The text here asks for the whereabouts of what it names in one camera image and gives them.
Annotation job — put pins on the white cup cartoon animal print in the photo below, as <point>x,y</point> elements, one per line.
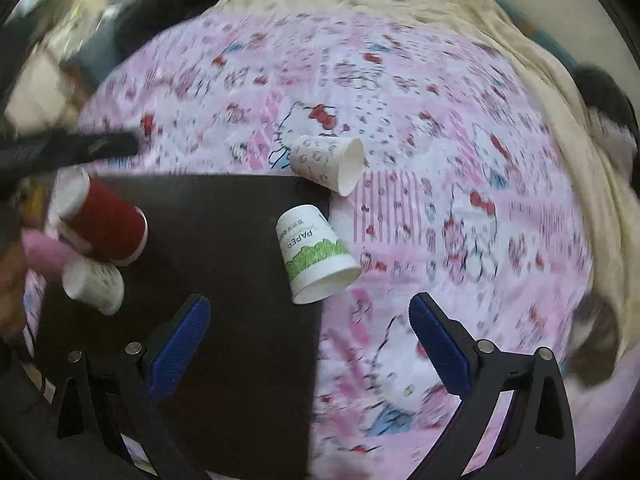
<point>96,284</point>

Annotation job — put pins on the pink hello kitty bedsheet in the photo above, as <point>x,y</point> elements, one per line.
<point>463,195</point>

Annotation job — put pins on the white cup green band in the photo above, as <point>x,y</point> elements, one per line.
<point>318,263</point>

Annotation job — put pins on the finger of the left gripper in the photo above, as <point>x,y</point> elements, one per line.
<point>57,148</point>

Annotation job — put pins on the red corrugated paper cup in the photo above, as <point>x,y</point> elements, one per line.
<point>95,219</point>

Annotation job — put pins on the person's left hand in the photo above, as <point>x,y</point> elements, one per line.
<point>13,269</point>

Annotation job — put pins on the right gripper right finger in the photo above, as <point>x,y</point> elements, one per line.
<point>536,439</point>

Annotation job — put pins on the black striped clothes pile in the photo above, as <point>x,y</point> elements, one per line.
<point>613,124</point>

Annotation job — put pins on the black board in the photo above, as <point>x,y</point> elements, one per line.
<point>228,355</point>

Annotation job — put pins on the pink hexagonal cup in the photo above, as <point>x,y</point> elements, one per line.
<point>45,255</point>

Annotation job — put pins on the tabby cat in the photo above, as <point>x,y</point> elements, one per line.
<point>594,340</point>

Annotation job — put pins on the pink hello kitty paper cup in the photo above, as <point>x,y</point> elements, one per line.
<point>330,161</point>

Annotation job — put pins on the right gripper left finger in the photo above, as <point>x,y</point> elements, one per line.
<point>140,376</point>

